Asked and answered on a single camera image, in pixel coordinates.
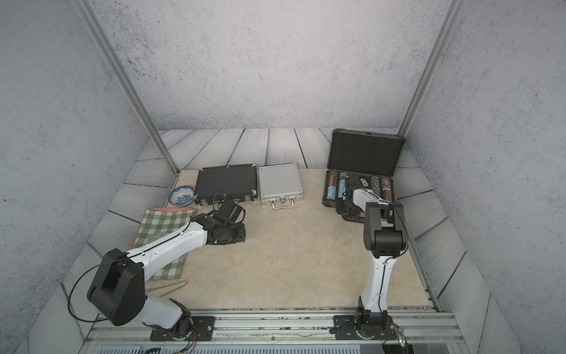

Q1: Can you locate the pink cutting board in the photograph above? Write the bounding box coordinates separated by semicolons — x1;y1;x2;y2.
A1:
151;206;193;212

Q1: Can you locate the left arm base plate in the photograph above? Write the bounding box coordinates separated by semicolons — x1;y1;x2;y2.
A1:
150;316;216;342

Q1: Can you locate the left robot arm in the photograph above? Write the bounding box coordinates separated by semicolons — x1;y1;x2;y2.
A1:
86;199;246;333

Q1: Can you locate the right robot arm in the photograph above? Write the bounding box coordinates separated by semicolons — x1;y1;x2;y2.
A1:
337;186;408;328

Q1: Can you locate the small silver poker case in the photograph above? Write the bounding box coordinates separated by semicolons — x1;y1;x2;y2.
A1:
258;163;304;210

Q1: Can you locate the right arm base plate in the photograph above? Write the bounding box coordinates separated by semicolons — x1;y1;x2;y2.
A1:
330;315;398;343

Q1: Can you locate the blue floral ceramic bowl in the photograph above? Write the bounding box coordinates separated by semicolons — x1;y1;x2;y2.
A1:
168;185;195;207

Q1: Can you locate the green checked cloth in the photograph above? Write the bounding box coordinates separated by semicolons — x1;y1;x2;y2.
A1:
132;208;196;281

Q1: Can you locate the black carbon poker case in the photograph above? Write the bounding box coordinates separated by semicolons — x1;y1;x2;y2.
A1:
195;164;259;205

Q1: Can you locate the large black poker case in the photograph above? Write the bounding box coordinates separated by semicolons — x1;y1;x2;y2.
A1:
322;128;405;211

